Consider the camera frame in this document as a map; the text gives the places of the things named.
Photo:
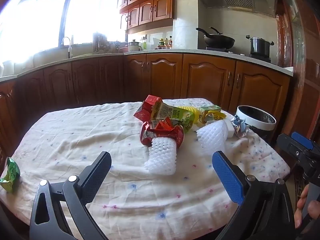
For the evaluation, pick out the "condiment bottle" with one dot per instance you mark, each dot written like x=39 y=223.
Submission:
x=161 y=43
x=166 y=43
x=170 y=42

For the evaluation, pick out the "dish rack with utensils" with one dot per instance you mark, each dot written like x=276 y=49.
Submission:
x=102 y=43

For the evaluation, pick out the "red snack wrapper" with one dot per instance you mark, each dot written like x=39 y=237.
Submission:
x=150 y=133

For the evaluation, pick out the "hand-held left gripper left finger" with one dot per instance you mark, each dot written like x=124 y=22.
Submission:
x=96 y=177

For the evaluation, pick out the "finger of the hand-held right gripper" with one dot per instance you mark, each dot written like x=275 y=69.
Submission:
x=302 y=139
x=292 y=147

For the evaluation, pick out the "green drink carton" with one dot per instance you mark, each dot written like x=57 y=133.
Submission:
x=208 y=111

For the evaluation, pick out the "wooden wall cabinets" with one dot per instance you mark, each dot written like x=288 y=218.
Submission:
x=147 y=7

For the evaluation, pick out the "small white box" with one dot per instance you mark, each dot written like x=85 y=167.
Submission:
x=229 y=128

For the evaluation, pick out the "black wok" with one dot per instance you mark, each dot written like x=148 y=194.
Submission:
x=218 y=41

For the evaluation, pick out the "green snack wrapper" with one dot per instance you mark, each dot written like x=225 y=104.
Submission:
x=11 y=173

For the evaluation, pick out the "wooden base cabinets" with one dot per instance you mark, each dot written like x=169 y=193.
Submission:
x=207 y=80

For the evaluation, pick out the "person's right hand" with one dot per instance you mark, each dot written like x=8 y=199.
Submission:
x=313 y=210

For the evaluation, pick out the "green drink pouch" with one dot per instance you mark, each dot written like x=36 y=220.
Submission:
x=172 y=113

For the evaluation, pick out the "kitchen faucet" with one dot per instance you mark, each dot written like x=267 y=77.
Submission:
x=69 y=48

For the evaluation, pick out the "white dotted tablecloth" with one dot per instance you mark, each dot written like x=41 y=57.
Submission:
x=75 y=140

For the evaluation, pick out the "kitchen window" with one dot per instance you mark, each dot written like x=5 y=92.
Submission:
x=37 y=22

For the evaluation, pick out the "white foam fruit net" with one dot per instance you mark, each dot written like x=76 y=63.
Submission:
x=212 y=136
x=162 y=155

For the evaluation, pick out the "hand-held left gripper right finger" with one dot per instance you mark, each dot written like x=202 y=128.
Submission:
x=227 y=177

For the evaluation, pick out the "gas stove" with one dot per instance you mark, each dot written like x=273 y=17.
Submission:
x=260 y=58

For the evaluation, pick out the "light stone countertop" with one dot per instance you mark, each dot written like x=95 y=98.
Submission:
x=155 y=51

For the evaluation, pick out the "steel cooking pot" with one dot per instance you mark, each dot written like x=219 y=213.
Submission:
x=260 y=46

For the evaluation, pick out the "black white-rimmed trash bin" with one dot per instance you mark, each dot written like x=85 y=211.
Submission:
x=262 y=125

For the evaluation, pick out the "white rice cooker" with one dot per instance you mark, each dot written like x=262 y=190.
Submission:
x=134 y=47

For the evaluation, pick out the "red drink carton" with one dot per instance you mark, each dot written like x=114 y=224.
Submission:
x=150 y=103

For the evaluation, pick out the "crumpled silver blue wrapper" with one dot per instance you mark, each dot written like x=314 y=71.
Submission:
x=240 y=128

